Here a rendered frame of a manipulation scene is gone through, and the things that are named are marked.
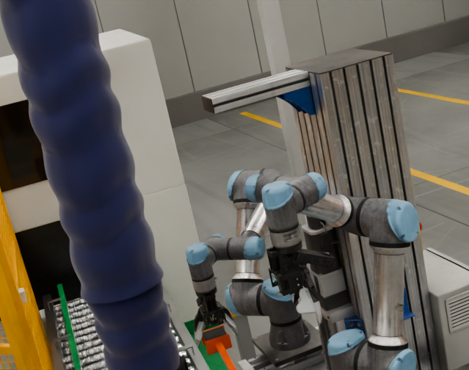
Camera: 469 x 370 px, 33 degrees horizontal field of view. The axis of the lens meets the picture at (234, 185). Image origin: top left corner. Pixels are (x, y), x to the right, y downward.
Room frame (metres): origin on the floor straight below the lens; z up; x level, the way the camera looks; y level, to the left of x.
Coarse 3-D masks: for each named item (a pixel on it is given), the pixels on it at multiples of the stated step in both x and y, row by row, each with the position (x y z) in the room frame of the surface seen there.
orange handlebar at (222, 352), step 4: (216, 344) 2.41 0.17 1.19; (220, 344) 2.40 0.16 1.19; (220, 348) 2.38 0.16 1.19; (224, 348) 2.37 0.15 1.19; (220, 352) 2.35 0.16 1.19; (224, 352) 2.34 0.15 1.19; (224, 356) 2.32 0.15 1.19; (228, 356) 2.31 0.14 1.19; (224, 360) 2.30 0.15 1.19; (228, 360) 2.28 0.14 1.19; (228, 364) 2.26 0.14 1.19; (232, 364) 2.26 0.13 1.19; (228, 368) 2.25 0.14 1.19; (232, 368) 2.23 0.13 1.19
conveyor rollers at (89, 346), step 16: (80, 304) 4.52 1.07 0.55; (64, 320) 4.37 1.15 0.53; (80, 320) 4.31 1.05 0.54; (80, 336) 4.13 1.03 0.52; (96, 336) 4.06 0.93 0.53; (176, 336) 3.82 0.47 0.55; (64, 352) 3.93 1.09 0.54; (80, 352) 3.88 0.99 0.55; (96, 352) 3.88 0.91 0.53; (96, 368) 3.70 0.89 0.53; (192, 368) 3.46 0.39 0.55
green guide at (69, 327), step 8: (64, 296) 4.48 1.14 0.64; (48, 304) 4.43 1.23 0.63; (64, 304) 4.36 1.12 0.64; (64, 312) 4.24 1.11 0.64; (72, 328) 4.07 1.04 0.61; (64, 336) 3.91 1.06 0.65; (72, 336) 3.90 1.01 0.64; (56, 344) 3.90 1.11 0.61; (72, 344) 3.80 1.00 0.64; (72, 352) 3.71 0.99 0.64; (80, 368) 3.53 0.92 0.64
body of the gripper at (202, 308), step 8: (216, 288) 2.43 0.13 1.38; (200, 296) 2.41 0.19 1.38; (208, 296) 2.44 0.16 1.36; (208, 304) 2.41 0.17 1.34; (216, 304) 2.41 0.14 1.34; (200, 312) 2.43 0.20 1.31; (208, 312) 2.39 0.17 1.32; (216, 312) 2.40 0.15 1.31; (224, 312) 2.40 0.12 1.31; (208, 320) 2.40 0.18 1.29; (216, 320) 2.41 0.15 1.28; (224, 320) 2.41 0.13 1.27
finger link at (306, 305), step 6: (300, 294) 1.80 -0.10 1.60; (306, 294) 1.80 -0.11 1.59; (306, 300) 1.79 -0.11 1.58; (312, 300) 1.78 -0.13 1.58; (300, 306) 1.78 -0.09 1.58; (306, 306) 1.78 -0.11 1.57; (312, 306) 1.78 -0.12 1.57; (318, 306) 1.78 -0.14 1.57; (300, 312) 1.77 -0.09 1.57; (306, 312) 1.77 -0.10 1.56; (312, 312) 1.77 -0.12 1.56; (318, 312) 1.77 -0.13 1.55; (318, 318) 1.77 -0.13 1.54
